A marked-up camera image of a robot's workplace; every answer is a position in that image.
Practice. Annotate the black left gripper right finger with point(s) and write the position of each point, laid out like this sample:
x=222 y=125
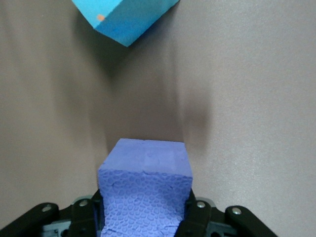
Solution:
x=197 y=219

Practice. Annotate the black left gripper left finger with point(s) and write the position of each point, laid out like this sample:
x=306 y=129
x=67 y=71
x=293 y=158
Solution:
x=85 y=219

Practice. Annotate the purple foam cube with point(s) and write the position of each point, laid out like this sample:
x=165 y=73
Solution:
x=145 y=187

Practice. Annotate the blue foam cube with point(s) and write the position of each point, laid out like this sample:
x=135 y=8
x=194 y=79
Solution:
x=123 y=19

